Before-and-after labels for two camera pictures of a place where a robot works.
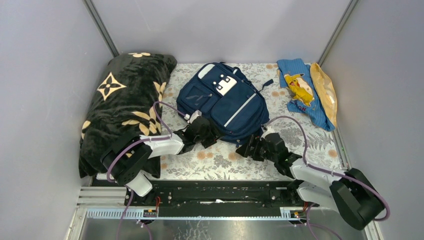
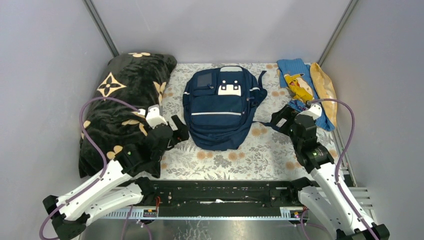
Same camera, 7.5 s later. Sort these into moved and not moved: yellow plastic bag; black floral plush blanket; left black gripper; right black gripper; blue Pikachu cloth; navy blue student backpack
Moved: left black gripper; right black gripper; navy blue student backpack
Not moved: black floral plush blanket; blue Pikachu cloth; yellow plastic bag
